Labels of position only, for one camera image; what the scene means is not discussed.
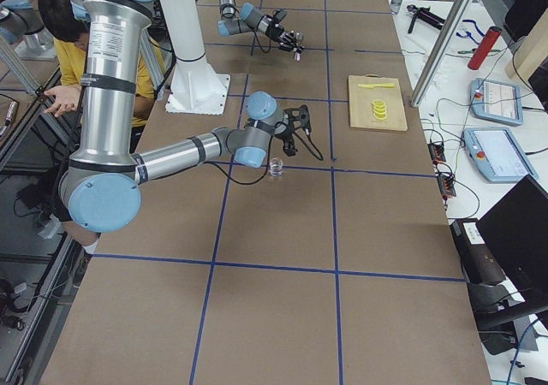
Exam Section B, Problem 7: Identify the person in yellow shirt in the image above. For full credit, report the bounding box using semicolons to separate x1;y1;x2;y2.
38;0;155;287

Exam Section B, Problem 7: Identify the orange connector block near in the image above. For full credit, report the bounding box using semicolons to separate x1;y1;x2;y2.
437;172;456;199

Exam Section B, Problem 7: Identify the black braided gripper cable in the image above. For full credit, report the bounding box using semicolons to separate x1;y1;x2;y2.
205;123;325;186

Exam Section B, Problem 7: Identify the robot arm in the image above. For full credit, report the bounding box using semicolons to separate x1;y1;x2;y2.
59;0;309;233
217;0;304;62

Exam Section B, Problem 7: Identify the wooden board upright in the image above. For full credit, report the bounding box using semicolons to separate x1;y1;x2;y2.
505;11;548;80

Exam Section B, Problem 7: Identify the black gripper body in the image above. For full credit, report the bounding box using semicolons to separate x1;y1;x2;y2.
280;104;312;145
265;9;295;50

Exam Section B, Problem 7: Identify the black handheld tool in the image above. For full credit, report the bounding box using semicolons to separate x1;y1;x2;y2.
407;4;445;34

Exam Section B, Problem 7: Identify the black monitor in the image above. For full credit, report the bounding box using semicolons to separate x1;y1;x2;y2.
477;175;547;293

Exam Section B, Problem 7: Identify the black box on desk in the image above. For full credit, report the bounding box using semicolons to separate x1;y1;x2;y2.
450;218;506;286

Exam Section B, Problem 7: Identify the teach pendant near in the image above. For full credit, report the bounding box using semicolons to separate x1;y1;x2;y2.
462;127;539;183

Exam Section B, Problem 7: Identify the orange connector block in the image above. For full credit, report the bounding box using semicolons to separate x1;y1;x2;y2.
427;142;446;163
437;172;456;199

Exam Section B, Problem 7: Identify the wooden cutting board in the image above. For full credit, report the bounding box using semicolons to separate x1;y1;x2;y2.
348;75;408;132

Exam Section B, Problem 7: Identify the orange connector block far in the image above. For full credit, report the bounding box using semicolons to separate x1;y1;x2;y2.
427;142;446;163

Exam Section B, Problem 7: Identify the steel jigger shaker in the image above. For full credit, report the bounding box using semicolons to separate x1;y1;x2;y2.
294;32;304;62

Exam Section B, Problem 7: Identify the teach pendant far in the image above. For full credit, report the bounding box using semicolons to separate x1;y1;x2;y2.
470;78;523;127

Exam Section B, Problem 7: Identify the aluminium frame post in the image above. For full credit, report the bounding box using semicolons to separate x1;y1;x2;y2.
410;0;473;108

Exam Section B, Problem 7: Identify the clear glass measuring cup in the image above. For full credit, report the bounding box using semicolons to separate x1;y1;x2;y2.
269;157;284;179

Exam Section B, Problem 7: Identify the yellow plastic knife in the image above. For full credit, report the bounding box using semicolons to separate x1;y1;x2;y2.
357;83;396;89

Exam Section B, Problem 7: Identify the teach pendant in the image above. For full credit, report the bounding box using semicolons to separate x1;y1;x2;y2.
470;78;523;127
462;127;539;183

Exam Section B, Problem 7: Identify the red water bottle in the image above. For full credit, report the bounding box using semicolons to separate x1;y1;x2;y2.
468;26;503;70

